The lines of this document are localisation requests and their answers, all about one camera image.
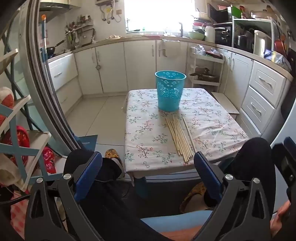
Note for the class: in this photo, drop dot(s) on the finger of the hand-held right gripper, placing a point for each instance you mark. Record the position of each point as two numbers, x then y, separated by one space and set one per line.
291 146

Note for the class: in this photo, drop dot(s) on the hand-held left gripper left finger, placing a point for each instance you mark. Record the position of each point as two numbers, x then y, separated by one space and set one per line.
89 171

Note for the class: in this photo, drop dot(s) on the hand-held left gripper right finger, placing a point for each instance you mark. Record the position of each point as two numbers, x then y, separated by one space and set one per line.
207 172

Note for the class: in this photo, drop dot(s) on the row of wooden chopsticks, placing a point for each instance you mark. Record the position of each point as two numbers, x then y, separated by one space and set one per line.
179 141

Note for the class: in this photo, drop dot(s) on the blue perforated plastic basket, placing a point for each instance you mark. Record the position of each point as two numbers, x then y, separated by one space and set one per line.
168 97

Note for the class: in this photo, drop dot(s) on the person's right hand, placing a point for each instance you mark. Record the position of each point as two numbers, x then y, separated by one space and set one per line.
283 214

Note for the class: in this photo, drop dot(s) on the dark blue folder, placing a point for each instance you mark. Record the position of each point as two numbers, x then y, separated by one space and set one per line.
89 142

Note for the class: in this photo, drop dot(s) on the yellow patterned slipper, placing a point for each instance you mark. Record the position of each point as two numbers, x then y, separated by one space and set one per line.
113 155
194 199

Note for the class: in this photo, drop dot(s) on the red patterned cloth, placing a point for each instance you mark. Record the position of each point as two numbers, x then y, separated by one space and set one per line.
49 160

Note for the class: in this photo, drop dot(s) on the person's left leg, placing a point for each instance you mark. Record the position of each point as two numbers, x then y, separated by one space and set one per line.
111 208

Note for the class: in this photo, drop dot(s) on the blue plastic stool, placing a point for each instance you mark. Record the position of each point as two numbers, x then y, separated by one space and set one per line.
175 219

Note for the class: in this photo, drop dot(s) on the blue and white shelf rack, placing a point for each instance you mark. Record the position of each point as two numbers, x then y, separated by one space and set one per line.
38 139

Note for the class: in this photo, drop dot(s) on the white base cabinet with drawers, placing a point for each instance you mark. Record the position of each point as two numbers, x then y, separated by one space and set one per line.
62 74
261 92

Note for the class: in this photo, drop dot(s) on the table with floral cloth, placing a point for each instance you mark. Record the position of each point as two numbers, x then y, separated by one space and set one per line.
150 139

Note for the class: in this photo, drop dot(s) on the pink checkered cloth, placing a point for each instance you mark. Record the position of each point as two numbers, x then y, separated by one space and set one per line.
18 213

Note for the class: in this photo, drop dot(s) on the blue snack packet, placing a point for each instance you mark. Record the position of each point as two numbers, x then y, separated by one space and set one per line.
276 58

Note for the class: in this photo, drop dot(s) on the metal pot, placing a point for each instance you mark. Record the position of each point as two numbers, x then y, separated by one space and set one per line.
205 76

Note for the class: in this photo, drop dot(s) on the red pot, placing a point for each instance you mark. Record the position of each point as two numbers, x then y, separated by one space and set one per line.
279 45

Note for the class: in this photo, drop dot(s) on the white electric kettle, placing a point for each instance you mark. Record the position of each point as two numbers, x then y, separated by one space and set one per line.
260 44

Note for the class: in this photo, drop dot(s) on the red and white plush toy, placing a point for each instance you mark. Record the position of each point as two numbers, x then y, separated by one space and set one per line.
7 102

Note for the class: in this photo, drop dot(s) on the white trolley cart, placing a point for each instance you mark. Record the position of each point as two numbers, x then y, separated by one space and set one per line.
217 61

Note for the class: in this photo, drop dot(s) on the black kitchen appliance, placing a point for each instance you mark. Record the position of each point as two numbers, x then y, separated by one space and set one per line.
244 41

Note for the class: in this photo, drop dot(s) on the white base cabinet with doors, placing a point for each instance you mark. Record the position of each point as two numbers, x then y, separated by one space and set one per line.
138 64

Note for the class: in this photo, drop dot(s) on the black frying pan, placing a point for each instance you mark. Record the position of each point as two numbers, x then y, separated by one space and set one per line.
51 49

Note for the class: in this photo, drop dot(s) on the black microwave oven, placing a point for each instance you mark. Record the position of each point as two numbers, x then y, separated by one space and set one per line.
223 37

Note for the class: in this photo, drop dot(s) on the white metal shelf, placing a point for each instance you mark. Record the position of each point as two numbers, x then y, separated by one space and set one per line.
252 22

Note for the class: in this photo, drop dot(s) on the green bowl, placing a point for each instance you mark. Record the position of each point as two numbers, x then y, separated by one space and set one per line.
196 36

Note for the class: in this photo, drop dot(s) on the white thermos jug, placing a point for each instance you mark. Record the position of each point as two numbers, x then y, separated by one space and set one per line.
210 34

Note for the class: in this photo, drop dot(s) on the beige kitchen countertop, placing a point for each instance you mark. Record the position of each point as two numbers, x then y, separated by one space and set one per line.
143 37

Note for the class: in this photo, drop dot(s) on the green box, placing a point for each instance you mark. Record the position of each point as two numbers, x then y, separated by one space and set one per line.
236 11

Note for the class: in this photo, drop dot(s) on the kitchen faucet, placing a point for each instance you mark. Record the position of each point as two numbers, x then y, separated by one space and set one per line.
181 29

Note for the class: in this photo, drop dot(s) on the black box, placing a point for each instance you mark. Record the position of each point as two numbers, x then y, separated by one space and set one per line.
218 14

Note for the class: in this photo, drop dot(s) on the bright window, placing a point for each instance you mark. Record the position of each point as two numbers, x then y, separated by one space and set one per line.
159 14

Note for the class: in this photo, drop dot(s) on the range hood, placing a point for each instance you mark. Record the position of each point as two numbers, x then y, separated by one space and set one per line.
57 7

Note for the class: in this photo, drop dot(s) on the white water heater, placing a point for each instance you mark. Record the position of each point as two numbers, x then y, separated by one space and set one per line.
104 2

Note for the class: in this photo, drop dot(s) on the wall utensil rack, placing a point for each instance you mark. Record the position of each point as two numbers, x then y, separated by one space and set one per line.
78 25

